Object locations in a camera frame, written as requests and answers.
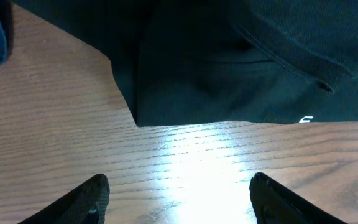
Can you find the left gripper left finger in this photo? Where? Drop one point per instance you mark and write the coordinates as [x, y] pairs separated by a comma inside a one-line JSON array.
[[86, 204]]

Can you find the black t-shirt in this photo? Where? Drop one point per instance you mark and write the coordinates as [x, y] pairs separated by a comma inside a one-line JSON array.
[[200, 61]]

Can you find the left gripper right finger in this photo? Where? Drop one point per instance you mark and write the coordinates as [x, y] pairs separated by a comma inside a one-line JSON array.
[[273, 203]]

